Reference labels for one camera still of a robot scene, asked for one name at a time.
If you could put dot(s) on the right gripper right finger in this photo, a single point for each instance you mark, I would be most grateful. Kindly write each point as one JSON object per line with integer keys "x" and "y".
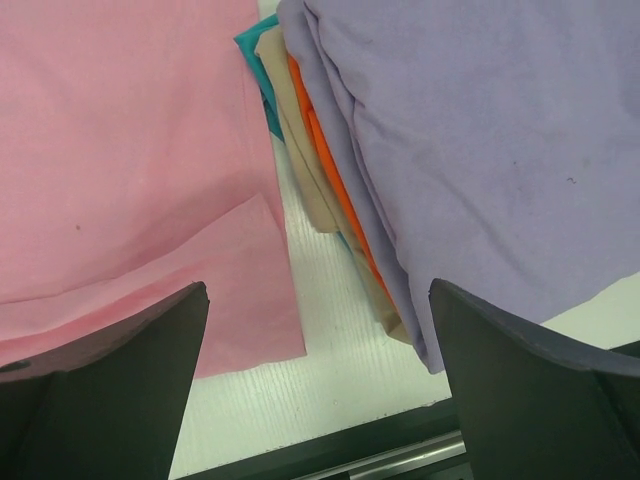
{"x": 533, "y": 403}

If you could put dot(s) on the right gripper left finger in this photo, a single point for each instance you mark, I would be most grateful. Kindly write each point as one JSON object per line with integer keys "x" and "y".
{"x": 108, "y": 405}

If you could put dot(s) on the pink t shirt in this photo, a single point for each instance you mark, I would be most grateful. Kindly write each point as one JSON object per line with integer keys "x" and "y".
{"x": 135, "y": 159}

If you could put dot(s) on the orange folded t shirt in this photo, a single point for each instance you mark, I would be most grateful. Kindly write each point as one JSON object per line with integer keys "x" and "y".
{"x": 329, "y": 167}

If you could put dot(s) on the purple folded t shirt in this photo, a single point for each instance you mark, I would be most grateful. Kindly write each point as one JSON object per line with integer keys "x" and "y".
{"x": 493, "y": 144}

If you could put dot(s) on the beige folded t shirt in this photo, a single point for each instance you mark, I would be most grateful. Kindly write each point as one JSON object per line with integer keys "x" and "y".
{"x": 385, "y": 311}

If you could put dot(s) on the teal folded t shirt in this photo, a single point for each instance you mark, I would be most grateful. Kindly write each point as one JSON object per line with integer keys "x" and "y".
{"x": 260, "y": 65}

